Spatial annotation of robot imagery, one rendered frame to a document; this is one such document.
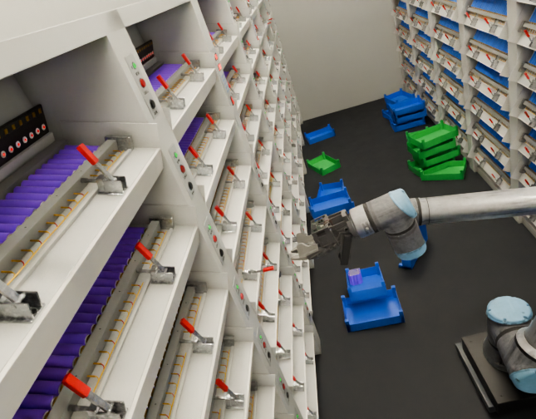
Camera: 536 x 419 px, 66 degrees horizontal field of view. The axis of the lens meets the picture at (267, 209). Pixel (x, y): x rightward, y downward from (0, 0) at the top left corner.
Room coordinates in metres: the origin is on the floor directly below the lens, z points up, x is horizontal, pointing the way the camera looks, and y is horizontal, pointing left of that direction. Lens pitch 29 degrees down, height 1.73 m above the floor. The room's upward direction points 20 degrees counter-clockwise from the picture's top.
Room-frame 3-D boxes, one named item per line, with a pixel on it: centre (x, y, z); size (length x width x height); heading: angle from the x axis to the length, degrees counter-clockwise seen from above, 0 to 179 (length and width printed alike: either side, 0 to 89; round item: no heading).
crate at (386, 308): (1.62, -0.34, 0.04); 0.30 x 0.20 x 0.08; 77
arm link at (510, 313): (1.03, -0.72, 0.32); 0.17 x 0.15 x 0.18; 164
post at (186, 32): (1.55, 0.09, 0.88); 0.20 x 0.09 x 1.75; 77
